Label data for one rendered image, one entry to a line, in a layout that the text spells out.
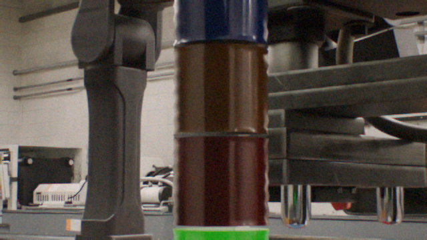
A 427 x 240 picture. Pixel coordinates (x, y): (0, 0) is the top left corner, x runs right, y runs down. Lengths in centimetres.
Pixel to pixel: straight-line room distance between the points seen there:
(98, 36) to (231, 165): 67
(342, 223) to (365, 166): 555
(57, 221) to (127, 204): 780
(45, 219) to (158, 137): 227
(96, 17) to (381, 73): 50
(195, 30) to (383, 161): 33
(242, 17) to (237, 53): 1
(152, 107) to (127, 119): 974
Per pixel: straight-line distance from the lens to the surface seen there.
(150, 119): 1073
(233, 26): 32
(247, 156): 32
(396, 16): 65
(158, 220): 754
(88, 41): 98
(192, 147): 32
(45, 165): 979
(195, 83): 32
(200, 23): 32
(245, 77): 32
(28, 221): 922
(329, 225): 623
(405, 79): 53
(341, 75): 55
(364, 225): 605
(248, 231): 32
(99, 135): 98
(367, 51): 79
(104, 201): 97
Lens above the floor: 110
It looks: 5 degrees up
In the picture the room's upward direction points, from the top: straight up
